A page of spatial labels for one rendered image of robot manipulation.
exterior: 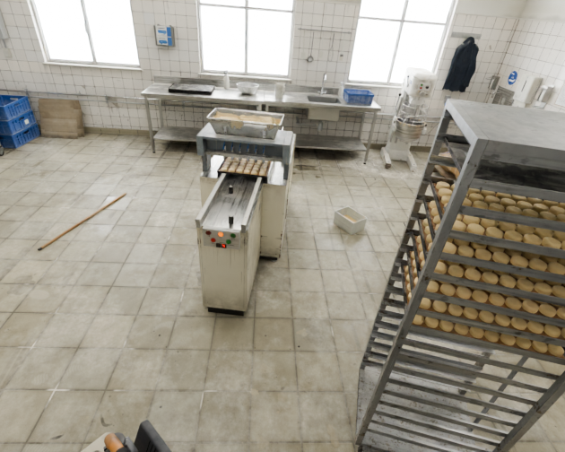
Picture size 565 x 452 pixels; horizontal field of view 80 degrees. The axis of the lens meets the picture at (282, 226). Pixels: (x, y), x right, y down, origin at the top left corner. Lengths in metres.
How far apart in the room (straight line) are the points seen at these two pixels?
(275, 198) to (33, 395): 2.06
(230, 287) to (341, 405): 1.07
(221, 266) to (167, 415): 0.94
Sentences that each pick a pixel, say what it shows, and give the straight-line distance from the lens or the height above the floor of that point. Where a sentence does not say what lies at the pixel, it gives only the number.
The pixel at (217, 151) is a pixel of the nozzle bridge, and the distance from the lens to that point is 2.81.
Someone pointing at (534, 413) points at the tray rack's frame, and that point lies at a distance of 1.89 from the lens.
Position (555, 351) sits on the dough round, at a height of 1.06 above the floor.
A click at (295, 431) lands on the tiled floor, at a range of 2.31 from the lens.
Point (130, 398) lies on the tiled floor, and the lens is 2.50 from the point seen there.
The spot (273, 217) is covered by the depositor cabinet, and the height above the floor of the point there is 0.52.
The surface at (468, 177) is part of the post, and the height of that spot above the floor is 1.71.
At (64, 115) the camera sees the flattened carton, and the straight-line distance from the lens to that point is 6.58.
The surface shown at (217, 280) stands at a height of 0.38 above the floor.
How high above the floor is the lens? 2.08
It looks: 34 degrees down
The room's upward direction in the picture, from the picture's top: 5 degrees clockwise
